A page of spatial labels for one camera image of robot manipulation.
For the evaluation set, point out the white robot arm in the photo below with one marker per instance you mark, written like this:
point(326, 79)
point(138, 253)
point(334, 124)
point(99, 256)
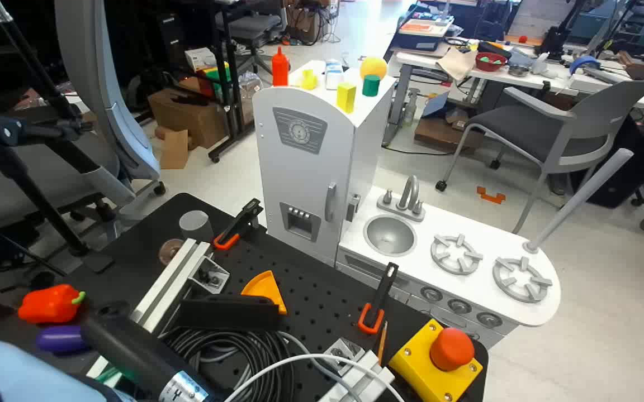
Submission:
point(102, 81)

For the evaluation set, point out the brown paper bag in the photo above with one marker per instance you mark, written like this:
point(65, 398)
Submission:
point(460, 62)

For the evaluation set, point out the black foam block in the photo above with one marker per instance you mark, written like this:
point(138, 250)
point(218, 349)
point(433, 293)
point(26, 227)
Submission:
point(228, 313)

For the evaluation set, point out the aluminium extrusion bar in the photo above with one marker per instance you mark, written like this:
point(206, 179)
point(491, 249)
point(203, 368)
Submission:
point(168, 283)

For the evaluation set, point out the light blue housing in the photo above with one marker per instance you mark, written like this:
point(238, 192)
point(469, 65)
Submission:
point(17, 370)

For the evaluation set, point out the white office desk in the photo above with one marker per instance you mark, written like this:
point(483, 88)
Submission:
point(441, 62)

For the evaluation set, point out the orange wedge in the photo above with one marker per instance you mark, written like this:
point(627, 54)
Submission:
point(267, 289)

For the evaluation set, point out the black camera cylinder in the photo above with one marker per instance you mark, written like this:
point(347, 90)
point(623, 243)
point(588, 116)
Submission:
point(139, 357)

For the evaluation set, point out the yellow ball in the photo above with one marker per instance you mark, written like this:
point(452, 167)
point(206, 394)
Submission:
point(374, 67)

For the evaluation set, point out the red toy pepper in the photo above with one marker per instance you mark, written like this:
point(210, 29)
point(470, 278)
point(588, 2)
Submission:
point(47, 303)

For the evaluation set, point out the red ketchup bottle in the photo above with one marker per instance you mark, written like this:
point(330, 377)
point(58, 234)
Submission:
point(281, 67)

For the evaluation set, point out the brown disc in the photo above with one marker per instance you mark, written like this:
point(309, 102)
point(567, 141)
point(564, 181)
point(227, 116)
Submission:
point(171, 250)

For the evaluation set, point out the white toy kitchen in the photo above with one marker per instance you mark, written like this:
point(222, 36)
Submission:
point(303, 186)

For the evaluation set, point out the box with orange lid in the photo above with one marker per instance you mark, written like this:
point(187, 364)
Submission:
point(424, 31)

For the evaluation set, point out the red bowl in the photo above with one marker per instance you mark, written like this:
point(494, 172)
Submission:
point(491, 61)

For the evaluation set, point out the white pole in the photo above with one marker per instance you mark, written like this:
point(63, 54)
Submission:
point(579, 199)

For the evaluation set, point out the black tripod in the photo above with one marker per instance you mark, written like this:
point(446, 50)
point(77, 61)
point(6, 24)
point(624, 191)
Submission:
point(17, 134)

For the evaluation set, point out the large cardboard box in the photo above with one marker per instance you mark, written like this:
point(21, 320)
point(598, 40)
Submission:
point(189, 115)

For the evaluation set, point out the grey toy faucet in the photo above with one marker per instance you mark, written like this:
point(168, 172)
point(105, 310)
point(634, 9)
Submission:
point(409, 195)

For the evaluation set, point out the grey office chair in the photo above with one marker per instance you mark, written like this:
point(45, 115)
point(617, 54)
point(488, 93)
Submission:
point(552, 124)

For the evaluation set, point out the black orange clamp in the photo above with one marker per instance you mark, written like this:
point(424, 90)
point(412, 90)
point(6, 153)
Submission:
point(236, 225)
point(377, 301)

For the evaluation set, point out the small cardboard box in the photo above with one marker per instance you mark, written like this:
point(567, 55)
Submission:
point(171, 147)

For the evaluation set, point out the yellow emergency stop button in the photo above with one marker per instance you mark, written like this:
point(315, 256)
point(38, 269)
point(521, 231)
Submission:
point(429, 364)

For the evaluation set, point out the grey toy stove burner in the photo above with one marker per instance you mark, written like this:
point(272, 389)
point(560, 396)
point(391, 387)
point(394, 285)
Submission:
point(454, 253)
point(521, 278)

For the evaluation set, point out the green cup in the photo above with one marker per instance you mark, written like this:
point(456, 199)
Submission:
point(369, 84)

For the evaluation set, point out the black cart frame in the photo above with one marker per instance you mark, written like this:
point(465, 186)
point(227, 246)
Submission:
point(227, 81)

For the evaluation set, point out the purple toy eggplant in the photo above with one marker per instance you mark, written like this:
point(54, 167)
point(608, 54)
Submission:
point(62, 339)

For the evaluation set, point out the yellow toy cup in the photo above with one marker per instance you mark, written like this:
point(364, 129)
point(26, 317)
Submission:
point(346, 99)

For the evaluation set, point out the grey cylinder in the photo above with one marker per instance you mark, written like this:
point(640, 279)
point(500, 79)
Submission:
point(194, 221)

